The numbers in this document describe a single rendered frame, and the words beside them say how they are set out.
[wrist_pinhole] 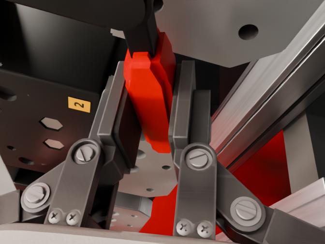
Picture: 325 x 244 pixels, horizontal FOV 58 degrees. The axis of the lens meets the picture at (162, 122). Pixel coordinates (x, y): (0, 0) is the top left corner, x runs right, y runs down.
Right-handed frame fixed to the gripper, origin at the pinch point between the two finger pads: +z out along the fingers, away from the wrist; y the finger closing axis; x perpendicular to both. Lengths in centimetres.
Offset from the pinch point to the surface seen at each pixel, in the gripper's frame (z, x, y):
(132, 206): 3.9, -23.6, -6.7
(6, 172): 4.0, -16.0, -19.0
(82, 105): 3.7, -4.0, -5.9
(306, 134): 27, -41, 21
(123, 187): 3.5, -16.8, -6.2
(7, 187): 4.0, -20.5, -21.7
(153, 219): 18, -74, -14
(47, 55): 5.8, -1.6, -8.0
